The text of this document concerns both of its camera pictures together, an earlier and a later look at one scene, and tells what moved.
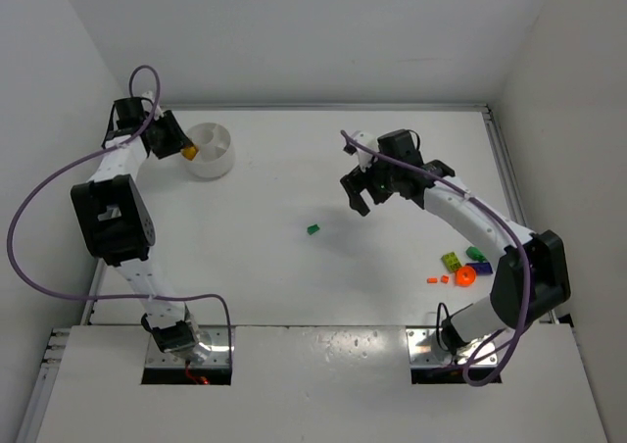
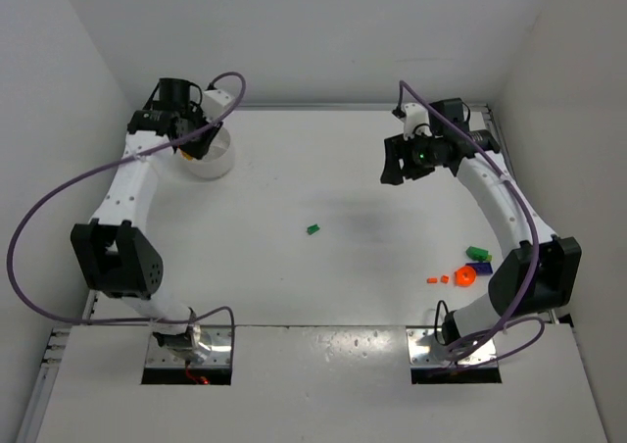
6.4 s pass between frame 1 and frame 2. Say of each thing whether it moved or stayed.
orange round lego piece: stayed
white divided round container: stayed
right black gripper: moved
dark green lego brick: stayed
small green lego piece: stayed
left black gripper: moved
